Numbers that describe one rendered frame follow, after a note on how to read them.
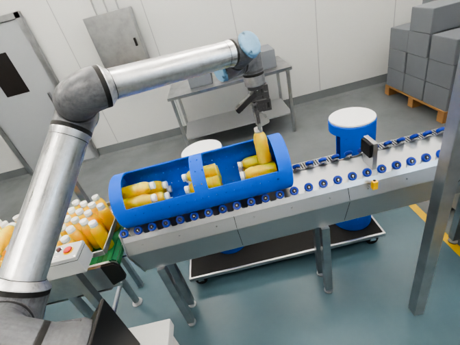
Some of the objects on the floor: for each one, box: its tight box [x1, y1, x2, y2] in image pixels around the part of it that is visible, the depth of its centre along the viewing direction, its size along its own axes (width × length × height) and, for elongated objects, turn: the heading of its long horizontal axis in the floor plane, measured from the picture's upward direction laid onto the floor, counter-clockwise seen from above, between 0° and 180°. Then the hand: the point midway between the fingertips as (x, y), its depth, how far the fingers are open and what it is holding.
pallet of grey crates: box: [385, 0, 460, 124], centre depth 349 cm, size 120×80×119 cm
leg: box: [167, 264, 196, 308], centre depth 195 cm, size 6×6×63 cm
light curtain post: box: [408, 55, 460, 316], centre depth 129 cm, size 6×6×170 cm
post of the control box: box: [68, 272, 103, 309], centre depth 156 cm, size 4×4×100 cm
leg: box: [312, 228, 323, 277], centre depth 192 cm, size 6×6×63 cm
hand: (258, 127), depth 134 cm, fingers closed on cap, 4 cm apart
